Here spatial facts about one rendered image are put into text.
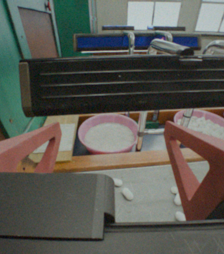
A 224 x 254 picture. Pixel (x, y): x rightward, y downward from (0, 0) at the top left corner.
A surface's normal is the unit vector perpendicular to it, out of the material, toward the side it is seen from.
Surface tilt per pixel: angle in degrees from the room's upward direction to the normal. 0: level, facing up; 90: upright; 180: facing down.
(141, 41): 58
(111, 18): 89
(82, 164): 0
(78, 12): 90
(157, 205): 0
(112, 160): 0
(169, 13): 90
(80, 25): 90
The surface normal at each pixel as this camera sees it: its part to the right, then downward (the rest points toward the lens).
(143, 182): 0.00, -0.81
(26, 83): 0.07, 0.07
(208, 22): 0.00, 0.59
